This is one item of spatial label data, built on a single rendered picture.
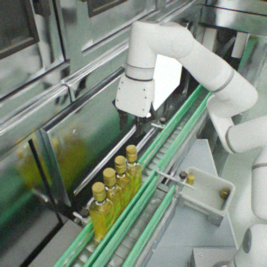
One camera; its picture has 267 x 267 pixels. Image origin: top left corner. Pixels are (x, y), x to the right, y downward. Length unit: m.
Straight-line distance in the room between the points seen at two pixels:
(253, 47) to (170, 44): 0.96
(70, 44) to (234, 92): 0.44
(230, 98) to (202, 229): 0.60
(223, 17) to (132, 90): 0.96
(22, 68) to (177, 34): 0.36
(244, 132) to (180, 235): 0.53
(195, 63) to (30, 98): 0.44
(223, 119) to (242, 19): 0.80
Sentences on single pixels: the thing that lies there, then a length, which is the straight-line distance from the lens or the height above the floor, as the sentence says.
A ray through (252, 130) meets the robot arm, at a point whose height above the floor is 1.28.
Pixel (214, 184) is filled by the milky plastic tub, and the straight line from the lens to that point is 1.24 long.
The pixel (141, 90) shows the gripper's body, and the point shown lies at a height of 1.38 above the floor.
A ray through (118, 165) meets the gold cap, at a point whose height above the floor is 1.15.
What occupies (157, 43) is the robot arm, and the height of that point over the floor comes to 1.50.
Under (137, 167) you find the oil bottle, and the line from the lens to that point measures 0.87.
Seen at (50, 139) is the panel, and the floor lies 1.29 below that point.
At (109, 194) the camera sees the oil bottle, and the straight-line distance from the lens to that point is 0.80.
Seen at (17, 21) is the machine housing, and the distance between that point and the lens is 0.61.
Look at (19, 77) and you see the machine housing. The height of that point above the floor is 1.46.
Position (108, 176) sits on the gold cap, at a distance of 0.75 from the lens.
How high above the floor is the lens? 1.75
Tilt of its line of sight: 43 degrees down
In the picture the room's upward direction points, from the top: straight up
